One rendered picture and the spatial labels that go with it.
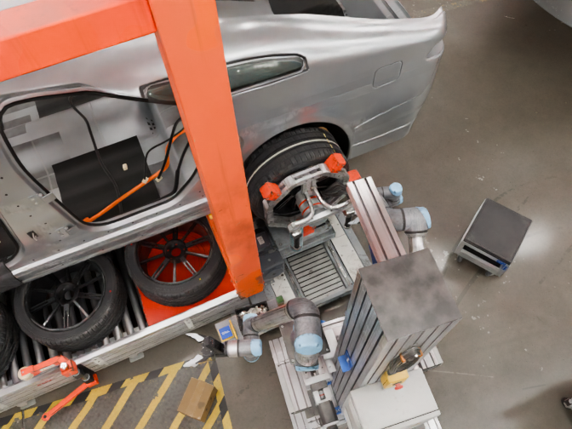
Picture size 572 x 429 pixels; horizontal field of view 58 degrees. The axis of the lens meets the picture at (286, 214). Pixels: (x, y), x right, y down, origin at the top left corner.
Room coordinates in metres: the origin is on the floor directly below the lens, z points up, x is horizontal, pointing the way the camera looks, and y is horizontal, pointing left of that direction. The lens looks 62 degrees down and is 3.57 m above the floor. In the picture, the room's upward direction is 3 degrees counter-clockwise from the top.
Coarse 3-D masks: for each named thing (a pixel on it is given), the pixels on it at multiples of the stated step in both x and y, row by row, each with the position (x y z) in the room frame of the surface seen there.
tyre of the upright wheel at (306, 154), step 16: (304, 128) 1.85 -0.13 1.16; (272, 144) 1.74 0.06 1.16; (288, 144) 1.73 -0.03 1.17; (304, 144) 1.72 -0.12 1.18; (320, 144) 1.74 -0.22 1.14; (256, 160) 1.68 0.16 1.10; (272, 160) 1.64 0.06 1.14; (288, 160) 1.62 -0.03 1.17; (304, 160) 1.61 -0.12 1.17; (320, 160) 1.64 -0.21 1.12; (256, 176) 1.59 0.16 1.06; (272, 176) 1.55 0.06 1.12; (256, 192) 1.51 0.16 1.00; (256, 208) 1.49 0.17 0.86
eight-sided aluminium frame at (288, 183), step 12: (312, 168) 1.59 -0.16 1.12; (324, 168) 1.59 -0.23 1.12; (288, 180) 1.52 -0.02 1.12; (300, 180) 1.51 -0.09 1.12; (348, 180) 1.62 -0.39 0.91; (288, 192) 1.48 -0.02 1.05; (264, 204) 1.46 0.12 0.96; (276, 204) 1.45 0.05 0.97; (264, 216) 1.48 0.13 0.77; (276, 216) 1.50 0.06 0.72; (300, 216) 1.55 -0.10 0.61
